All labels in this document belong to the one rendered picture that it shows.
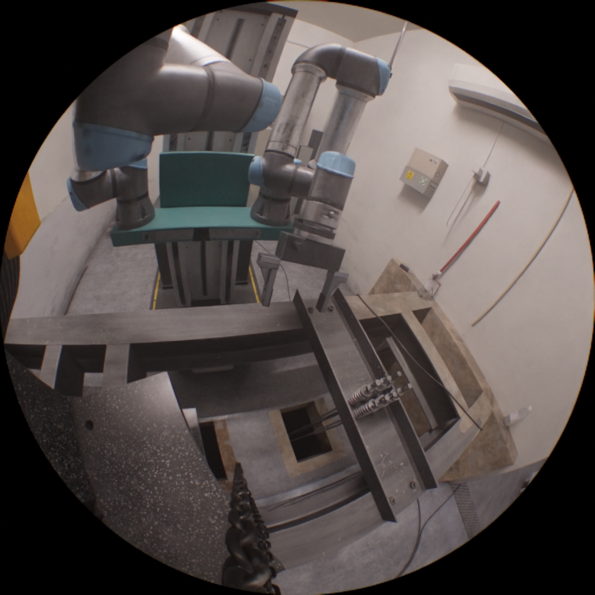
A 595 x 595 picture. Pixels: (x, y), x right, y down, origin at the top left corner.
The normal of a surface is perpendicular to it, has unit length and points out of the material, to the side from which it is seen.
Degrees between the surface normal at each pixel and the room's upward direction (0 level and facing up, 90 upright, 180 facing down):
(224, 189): 90
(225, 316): 0
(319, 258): 67
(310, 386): 0
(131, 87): 90
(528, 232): 90
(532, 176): 90
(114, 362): 0
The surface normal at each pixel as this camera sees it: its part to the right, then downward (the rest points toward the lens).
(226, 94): 0.80, 0.51
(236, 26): 0.32, 0.74
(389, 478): 0.26, -0.67
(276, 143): -0.22, 0.34
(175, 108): 0.67, 0.74
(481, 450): -0.91, 0.06
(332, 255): 0.33, 0.42
